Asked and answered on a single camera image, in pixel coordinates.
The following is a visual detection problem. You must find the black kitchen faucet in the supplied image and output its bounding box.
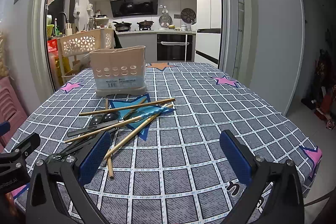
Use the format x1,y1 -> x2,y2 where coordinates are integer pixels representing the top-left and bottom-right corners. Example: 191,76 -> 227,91
58,12 -> 69,31

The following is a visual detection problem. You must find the red box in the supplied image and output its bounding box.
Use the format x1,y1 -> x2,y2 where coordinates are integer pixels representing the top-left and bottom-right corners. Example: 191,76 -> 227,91
47,39 -> 58,54

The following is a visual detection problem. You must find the hanging round pan lid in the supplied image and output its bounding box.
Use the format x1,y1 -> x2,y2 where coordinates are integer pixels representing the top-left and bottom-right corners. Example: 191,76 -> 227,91
159,5 -> 173,28

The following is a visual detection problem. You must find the white refrigerator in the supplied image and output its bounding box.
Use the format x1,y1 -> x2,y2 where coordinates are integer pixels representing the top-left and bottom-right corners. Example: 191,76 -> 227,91
194,0 -> 222,65

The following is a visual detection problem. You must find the metal table knife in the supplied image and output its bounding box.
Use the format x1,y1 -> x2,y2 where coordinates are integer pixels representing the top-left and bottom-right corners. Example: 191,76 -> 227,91
67,120 -> 125,137

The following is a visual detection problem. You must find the blue patterned wooden chopstick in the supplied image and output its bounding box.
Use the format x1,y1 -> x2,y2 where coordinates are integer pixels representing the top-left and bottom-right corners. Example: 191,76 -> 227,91
64,105 -> 169,144

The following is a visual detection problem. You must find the black wok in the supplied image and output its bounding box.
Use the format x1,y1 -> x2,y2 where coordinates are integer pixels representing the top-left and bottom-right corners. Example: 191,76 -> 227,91
113,21 -> 133,32

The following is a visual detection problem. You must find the black range hood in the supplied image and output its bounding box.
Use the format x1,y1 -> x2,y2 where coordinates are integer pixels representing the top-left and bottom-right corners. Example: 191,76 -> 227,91
108,0 -> 159,18

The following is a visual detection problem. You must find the grey checked star tablecloth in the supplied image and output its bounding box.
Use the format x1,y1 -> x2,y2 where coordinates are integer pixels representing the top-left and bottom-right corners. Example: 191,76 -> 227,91
5,61 -> 323,224

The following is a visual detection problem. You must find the beige plastic chair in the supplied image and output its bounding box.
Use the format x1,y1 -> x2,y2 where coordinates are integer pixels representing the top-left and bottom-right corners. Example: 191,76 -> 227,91
57,29 -> 115,76

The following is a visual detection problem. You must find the dark cooking pot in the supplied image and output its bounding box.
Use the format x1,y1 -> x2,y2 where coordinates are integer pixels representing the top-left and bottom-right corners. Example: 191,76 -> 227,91
137,20 -> 154,30

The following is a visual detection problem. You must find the dark cloth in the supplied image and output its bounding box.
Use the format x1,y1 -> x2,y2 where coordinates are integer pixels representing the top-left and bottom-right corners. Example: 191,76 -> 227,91
113,31 -> 125,49

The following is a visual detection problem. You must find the red and dark floor clutter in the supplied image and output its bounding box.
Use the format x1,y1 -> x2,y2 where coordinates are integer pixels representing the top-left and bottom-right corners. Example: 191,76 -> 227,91
301,48 -> 336,130

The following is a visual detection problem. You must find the built-in black oven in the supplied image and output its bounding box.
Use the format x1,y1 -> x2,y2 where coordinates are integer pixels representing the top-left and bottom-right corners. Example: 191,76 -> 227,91
156,33 -> 195,62

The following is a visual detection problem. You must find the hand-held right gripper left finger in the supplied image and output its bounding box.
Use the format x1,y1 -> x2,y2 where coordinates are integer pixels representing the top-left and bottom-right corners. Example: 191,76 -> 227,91
25,131 -> 112,224

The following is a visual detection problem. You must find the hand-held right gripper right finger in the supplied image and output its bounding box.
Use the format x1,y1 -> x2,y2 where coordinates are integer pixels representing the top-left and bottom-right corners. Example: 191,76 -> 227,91
219,130 -> 305,224

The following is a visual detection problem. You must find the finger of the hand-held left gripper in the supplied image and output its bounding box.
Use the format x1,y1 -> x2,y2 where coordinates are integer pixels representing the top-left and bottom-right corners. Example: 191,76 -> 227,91
0,121 -> 10,137
0,133 -> 41,165

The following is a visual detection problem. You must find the black-handled dark spoon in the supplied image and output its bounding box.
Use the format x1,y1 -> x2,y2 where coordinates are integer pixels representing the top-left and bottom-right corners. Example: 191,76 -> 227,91
52,110 -> 146,159

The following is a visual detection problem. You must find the yellow oil bottle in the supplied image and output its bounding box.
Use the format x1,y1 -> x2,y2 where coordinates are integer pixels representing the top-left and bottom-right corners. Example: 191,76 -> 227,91
54,55 -> 72,83

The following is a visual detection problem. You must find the metal spoon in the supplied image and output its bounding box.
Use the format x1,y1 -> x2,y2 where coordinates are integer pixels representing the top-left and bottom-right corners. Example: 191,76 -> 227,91
88,116 -> 102,127

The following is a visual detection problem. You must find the black spoon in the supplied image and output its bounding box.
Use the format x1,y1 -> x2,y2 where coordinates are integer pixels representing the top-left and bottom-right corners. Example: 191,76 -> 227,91
102,113 -> 120,123

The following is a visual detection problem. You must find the pink plastic stool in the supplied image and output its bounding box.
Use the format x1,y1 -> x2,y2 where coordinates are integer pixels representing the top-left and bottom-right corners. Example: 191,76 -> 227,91
0,76 -> 28,144

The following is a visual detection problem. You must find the beige perforated utensil holder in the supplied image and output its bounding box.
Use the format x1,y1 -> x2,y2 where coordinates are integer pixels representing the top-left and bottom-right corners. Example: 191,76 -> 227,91
89,46 -> 147,98

